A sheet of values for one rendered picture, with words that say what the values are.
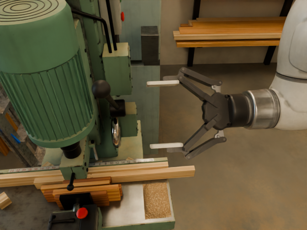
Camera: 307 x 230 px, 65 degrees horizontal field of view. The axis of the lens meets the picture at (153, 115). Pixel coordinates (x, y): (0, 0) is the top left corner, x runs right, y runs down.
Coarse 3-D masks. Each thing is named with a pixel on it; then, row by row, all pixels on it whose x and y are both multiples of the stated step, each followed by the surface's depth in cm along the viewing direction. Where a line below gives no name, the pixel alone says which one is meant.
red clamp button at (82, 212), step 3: (78, 210) 66; (81, 210) 66; (84, 210) 66; (87, 210) 67; (78, 213) 66; (81, 213) 66; (84, 213) 66; (87, 213) 66; (78, 216) 65; (81, 216) 65; (84, 216) 65
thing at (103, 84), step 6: (96, 84) 43; (102, 84) 43; (108, 84) 44; (96, 90) 43; (102, 90) 43; (108, 90) 44; (96, 96) 44; (102, 96) 44; (108, 96) 51; (114, 102) 64; (120, 102) 80; (114, 108) 80; (120, 108) 80; (114, 114) 80; (120, 114) 81
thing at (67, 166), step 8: (88, 136) 82; (80, 144) 78; (88, 152) 81; (64, 160) 73; (72, 160) 73; (80, 160) 73; (88, 160) 80; (64, 168) 72; (72, 168) 72; (80, 168) 72; (64, 176) 74; (80, 176) 75
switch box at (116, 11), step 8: (104, 0) 71; (112, 0) 71; (104, 8) 73; (112, 8) 73; (120, 8) 79; (104, 16) 74; (112, 16) 75; (120, 16) 75; (120, 24) 77; (104, 32) 78; (120, 32) 78
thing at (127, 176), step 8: (160, 168) 86; (168, 168) 86; (176, 168) 86; (184, 168) 86; (192, 168) 86; (104, 176) 84; (112, 176) 84; (120, 176) 84; (128, 176) 84; (136, 176) 85; (144, 176) 85; (152, 176) 86; (160, 176) 86; (168, 176) 87; (176, 176) 87; (184, 176) 88; (192, 176) 88; (40, 184) 83; (48, 184) 83
